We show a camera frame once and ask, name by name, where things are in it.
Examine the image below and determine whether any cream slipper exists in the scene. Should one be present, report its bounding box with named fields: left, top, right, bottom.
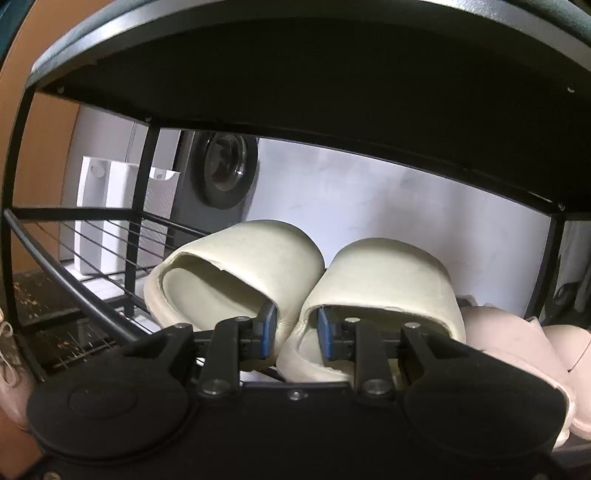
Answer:
left=142, top=220, right=327, bottom=371
left=276, top=237, right=468, bottom=385

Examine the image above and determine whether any white storage box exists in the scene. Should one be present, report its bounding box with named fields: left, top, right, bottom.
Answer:
left=73, top=156, right=182, bottom=276

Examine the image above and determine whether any teal fabric panel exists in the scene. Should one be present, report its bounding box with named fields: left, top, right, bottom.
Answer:
left=0, top=0, right=29, bottom=62

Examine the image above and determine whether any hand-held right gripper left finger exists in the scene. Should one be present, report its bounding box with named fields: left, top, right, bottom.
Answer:
left=121, top=301, right=279, bottom=400

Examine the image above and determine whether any grey washing machine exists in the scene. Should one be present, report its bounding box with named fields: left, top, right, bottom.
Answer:
left=172, top=130, right=260, bottom=251

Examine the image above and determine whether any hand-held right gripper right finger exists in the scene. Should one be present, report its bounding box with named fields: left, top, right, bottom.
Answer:
left=315, top=306, right=482, bottom=398

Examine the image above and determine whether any black metal shoe rack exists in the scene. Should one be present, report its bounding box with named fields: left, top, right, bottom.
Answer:
left=2, top=0, right=591, bottom=384

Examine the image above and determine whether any pink lace-up boot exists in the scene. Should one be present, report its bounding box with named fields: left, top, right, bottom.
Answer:
left=0, top=308, right=36, bottom=433

